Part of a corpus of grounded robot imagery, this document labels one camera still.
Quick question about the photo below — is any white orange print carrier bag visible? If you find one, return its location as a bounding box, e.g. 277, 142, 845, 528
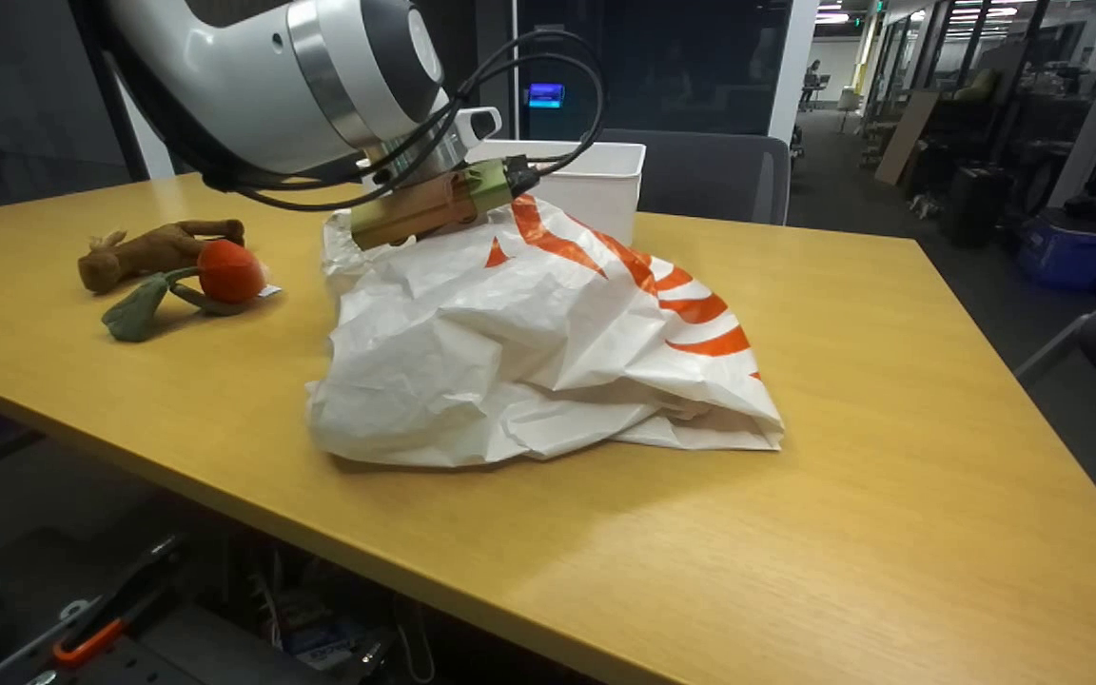
306, 192, 787, 472

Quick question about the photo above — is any red plush tomato green leaf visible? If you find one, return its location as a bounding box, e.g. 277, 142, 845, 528
98, 235, 282, 347

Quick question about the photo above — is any white plastic storage bin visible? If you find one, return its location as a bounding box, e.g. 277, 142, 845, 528
466, 137, 650, 248

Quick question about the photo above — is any blue lit display panel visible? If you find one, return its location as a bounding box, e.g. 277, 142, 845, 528
523, 81, 572, 114

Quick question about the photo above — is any leaning cardboard panel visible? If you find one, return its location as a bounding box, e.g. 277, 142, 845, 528
871, 88, 945, 192

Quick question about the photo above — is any brown plush animal toy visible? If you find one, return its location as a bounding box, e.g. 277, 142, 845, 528
71, 216, 253, 296

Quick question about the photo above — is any blue plastic tub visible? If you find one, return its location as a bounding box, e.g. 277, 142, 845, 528
1016, 206, 1096, 296

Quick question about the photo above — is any orange handled tool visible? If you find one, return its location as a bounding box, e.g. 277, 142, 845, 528
50, 618, 127, 673

